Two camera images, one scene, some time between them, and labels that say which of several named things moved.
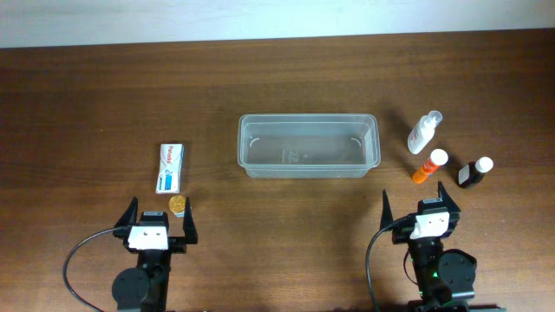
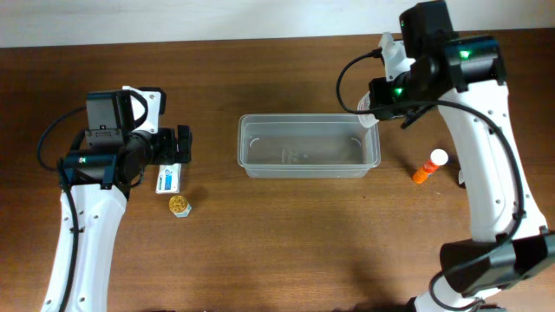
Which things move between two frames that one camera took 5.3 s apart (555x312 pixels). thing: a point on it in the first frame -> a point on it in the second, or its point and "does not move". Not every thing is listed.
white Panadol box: (171, 159) does not move
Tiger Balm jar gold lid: (177, 203) does not move
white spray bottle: (423, 131) -> (367, 120)
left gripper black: (179, 245) -> (183, 145)
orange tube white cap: (436, 158) does not move
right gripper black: (400, 236) -> (383, 100)
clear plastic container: (309, 145) does not move
